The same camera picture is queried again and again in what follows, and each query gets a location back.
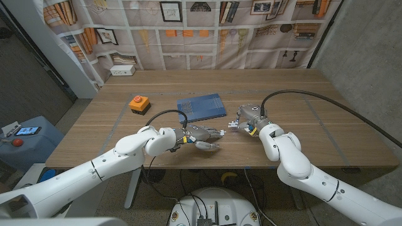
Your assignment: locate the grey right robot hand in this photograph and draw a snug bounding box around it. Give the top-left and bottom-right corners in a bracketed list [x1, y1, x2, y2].
[235, 104, 271, 136]

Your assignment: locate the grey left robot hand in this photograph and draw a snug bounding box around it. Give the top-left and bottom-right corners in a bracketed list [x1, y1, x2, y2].
[173, 124, 225, 152]

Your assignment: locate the blue puzzle board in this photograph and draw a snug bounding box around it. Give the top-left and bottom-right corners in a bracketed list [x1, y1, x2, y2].
[176, 93, 227, 124]

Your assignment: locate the yellow curved object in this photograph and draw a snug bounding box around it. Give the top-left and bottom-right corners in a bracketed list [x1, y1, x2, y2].
[220, 171, 239, 185]

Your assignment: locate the black round floor object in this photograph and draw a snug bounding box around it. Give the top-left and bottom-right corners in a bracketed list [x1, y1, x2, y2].
[140, 168, 166, 185]

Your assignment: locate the orange emergency stop button box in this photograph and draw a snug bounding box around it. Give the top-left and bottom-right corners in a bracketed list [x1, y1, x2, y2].
[128, 95, 151, 116]

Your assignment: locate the white table leg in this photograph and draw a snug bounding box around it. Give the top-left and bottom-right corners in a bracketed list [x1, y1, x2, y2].
[124, 168, 142, 210]

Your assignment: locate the printed bookshelf backdrop cloth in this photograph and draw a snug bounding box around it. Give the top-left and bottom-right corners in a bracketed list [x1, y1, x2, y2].
[33, 0, 343, 87]

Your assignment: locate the grey table leg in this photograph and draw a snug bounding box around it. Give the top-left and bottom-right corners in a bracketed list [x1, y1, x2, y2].
[290, 188, 305, 210]

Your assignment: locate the white power outlet box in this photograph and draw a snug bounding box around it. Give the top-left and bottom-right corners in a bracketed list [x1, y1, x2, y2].
[109, 64, 136, 77]

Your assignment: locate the black backdrop pole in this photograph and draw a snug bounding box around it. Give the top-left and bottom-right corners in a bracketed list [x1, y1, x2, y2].
[307, 0, 345, 69]

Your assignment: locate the white base with blue pads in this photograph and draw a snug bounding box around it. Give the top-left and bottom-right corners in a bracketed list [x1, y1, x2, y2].
[15, 163, 57, 189]

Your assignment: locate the blue stool with phone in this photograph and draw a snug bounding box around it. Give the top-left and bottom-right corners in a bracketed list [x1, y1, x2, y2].
[0, 116, 65, 173]

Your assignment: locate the white robot torso edge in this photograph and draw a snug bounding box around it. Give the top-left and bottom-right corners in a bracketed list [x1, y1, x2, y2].
[0, 216, 128, 226]

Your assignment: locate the smartphone with lit screen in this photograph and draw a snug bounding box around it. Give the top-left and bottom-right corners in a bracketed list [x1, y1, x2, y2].
[14, 126, 42, 136]

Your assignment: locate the white paper item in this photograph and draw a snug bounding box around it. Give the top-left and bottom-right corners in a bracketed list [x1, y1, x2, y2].
[1, 121, 22, 137]

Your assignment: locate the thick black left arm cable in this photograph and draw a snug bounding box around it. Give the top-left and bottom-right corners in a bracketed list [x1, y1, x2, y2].
[144, 109, 188, 129]

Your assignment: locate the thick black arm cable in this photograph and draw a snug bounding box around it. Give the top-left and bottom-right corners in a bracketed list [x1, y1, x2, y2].
[260, 89, 402, 148]
[144, 109, 188, 129]

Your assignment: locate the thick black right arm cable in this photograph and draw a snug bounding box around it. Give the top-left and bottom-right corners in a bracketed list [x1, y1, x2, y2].
[260, 89, 402, 148]

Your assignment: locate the white robot base with cables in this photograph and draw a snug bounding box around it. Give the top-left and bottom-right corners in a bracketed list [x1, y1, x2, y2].
[168, 187, 261, 226]

